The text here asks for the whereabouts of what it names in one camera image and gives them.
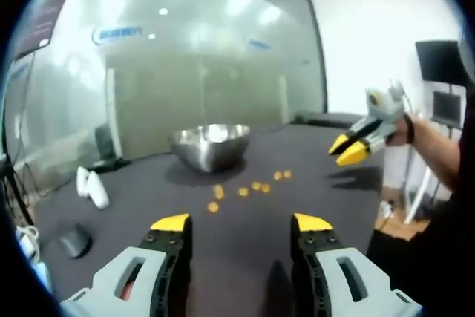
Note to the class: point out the dark grey table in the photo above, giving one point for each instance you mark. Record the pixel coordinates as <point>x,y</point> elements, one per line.
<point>259,213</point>

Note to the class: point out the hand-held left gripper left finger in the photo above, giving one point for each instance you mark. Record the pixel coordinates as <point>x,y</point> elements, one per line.
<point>148,280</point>

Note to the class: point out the white bottle on table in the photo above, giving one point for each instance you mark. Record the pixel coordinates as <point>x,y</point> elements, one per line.
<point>99,192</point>

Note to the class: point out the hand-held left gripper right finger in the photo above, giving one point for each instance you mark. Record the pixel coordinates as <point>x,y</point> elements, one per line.
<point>326,280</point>

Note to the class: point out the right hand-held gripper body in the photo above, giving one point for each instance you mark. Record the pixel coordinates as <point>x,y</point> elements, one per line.
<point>387,109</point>

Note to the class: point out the white power strip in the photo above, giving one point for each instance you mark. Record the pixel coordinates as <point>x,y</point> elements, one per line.
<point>27,242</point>

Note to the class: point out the person's black clothing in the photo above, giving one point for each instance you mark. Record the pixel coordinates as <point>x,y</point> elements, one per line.
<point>426,257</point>

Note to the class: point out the small grey screen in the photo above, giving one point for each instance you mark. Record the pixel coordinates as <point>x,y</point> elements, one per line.
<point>447,105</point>

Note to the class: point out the stainless steel bowl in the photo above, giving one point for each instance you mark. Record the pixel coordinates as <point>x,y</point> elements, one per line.
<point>208,150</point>

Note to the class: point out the white stand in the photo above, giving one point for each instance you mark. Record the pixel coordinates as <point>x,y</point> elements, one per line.
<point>417,194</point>

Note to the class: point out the black monitor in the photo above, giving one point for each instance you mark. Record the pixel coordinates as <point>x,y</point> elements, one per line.
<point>439,61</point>

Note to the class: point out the white controller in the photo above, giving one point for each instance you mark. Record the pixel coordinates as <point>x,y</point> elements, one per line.
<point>82,181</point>

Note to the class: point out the person's right hand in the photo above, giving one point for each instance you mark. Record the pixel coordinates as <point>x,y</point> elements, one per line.
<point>399,135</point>

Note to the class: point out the orange QQ candies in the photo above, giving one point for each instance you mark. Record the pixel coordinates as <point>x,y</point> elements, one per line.
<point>219,191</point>

